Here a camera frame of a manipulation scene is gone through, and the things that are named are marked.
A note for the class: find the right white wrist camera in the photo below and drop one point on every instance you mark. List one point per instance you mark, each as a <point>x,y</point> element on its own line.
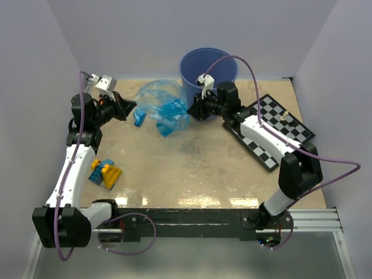
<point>206,82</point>

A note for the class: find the aluminium frame rail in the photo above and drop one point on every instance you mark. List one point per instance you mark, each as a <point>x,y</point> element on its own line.
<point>314,221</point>

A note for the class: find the yellow blue toy block pile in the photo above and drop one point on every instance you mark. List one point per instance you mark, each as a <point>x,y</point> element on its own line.
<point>104,173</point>

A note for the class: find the single blue trash bag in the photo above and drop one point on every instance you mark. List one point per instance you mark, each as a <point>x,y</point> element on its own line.
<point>165,102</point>

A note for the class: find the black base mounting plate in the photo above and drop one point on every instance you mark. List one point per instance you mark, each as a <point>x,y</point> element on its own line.
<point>243,224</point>

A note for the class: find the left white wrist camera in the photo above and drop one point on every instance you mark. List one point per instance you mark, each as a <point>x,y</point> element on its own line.
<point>105,85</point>

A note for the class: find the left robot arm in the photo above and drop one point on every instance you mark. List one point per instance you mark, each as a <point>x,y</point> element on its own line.
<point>82,142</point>

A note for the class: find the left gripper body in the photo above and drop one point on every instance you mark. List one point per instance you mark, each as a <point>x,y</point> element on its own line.
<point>110,108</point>

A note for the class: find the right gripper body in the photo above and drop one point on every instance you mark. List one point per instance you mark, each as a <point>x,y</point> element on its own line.
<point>208,106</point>

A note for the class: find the white chess piece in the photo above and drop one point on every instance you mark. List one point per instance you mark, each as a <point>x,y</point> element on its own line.
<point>284,116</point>

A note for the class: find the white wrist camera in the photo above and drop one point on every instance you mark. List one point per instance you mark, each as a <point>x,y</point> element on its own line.
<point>206,82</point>
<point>105,85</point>

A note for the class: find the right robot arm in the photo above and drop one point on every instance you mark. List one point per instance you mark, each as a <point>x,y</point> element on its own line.
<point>300,171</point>

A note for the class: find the blue trash bag roll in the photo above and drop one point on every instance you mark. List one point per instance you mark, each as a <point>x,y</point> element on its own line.
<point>139,117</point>

